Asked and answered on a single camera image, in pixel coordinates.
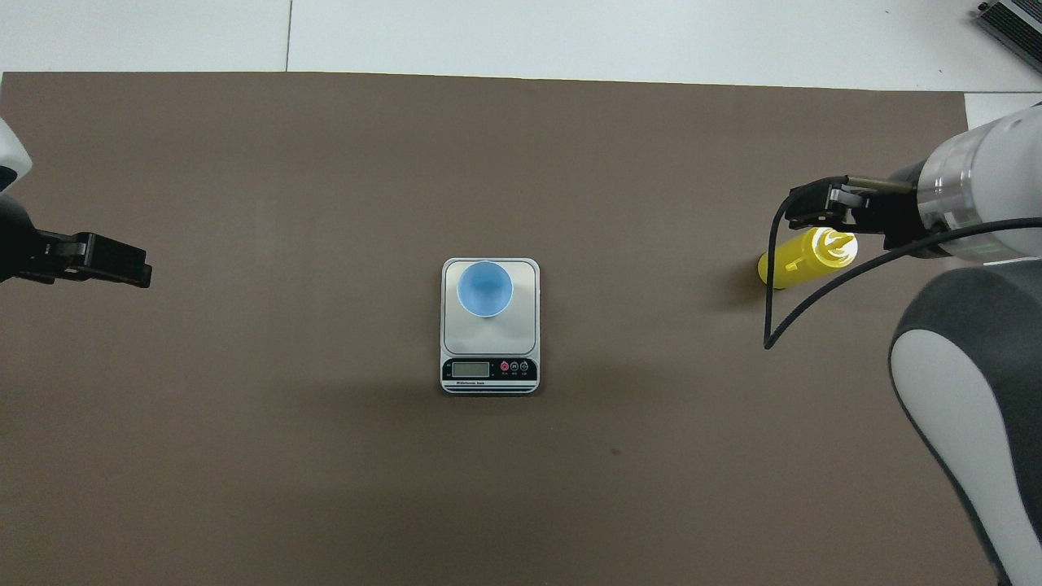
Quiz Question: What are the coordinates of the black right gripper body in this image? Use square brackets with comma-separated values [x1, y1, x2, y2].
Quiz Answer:
[830, 163, 930, 255]

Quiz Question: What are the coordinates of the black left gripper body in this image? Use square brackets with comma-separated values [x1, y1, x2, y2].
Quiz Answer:
[0, 191, 86, 286]

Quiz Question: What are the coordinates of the yellow squeeze bottle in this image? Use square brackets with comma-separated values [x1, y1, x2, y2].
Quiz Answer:
[757, 226, 860, 291]

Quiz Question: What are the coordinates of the light blue plastic cup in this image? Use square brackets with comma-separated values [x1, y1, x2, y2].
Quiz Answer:
[457, 260, 514, 318]

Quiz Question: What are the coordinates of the silver digital kitchen scale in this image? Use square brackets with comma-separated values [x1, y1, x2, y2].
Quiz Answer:
[440, 257, 541, 396]

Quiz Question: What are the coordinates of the brown paper table mat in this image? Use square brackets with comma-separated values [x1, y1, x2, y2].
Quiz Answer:
[0, 72, 1022, 586]

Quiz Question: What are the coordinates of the grey ribbed metal box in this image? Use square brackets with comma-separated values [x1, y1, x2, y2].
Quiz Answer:
[977, 0, 1042, 51]

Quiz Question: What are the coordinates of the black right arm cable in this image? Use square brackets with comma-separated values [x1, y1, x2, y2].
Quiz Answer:
[764, 175, 1042, 351]

